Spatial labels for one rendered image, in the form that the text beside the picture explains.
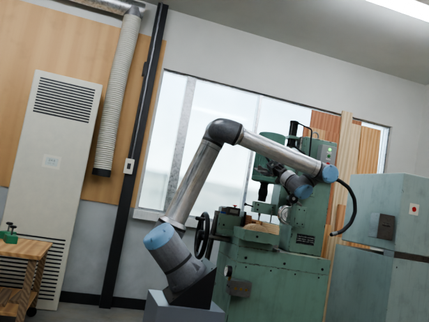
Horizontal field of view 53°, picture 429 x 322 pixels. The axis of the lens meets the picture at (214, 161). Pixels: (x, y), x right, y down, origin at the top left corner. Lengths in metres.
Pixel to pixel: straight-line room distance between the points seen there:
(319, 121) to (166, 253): 2.84
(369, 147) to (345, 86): 0.68
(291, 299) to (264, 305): 0.16
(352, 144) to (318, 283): 2.20
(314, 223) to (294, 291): 0.43
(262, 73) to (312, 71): 0.55
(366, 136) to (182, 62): 1.99
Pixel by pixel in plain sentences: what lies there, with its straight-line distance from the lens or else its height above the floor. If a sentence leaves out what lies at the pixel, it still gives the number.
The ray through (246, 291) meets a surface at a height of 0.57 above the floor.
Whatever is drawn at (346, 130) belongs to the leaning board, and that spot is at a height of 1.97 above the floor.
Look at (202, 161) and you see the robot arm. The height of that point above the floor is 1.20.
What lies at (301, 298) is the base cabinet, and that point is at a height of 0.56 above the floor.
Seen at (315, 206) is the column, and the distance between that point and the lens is 2.76.
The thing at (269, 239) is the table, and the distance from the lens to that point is 2.48.
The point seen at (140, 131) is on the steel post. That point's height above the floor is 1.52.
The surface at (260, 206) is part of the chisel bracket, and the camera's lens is 2.71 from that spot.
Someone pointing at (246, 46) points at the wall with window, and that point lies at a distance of 4.35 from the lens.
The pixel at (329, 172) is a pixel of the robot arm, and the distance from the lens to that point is 2.18.
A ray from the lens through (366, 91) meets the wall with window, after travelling 4.89.
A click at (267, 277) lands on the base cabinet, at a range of 2.57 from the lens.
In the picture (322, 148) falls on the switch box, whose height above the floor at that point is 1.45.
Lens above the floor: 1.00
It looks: 6 degrees up
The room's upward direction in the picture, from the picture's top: 10 degrees clockwise
